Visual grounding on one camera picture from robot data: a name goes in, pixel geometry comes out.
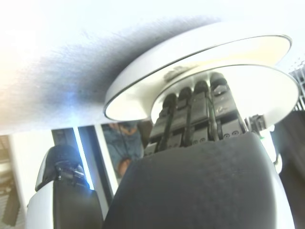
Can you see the white plate black rim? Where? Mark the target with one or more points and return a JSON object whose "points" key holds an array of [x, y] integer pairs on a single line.
{"points": [[147, 71]]}

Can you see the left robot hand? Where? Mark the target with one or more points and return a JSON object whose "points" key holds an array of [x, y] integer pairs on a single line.
{"points": [[190, 190]]}

